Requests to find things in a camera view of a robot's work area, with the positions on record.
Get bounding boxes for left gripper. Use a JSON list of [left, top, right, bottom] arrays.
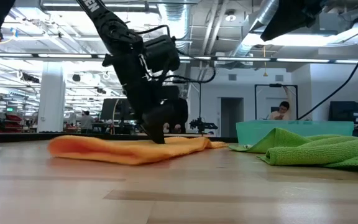
[[103, 52, 176, 144]]

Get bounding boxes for orange microfiber towel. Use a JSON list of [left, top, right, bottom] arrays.
[[47, 134, 229, 166]]

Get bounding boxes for green microfiber towel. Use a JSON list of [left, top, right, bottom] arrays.
[[228, 127, 358, 170]]

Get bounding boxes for teal translucent plastic basket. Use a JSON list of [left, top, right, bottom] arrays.
[[236, 120, 355, 146]]

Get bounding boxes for person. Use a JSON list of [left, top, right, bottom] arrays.
[[162, 85, 190, 134], [79, 110, 94, 132], [267, 86, 293, 121]]

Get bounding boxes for black monitors on stand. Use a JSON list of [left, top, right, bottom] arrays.
[[100, 98, 136, 134]]

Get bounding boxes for dark doorway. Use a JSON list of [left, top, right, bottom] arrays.
[[220, 97, 244, 138]]

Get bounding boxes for white pillar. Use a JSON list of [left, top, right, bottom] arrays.
[[37, 61, 67, 134]]

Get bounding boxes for dark monitor on cart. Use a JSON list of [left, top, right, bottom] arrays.
[[328, 101, 358, 138]]

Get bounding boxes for long ceiling light bar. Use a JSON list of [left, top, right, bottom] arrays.
[[0, 53, 358, 65]]

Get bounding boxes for red storage bins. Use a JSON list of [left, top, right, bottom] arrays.
[[0, 113, 23, 134]]

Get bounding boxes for black left camera cable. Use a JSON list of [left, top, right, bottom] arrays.
[[135, 24, 217, 85]]

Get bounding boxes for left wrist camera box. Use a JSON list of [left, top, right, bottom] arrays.
[[143, 34, 181, 74]]

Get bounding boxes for long black cable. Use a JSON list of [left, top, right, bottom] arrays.
[[296, 30, 358, 121]]

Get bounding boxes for ribbed silver ventilation duct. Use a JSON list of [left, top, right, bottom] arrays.
[[158, 1, 193, 57]]

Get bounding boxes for black aluminium table frame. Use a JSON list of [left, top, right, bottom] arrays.
[[0, 133, 239, 144]]

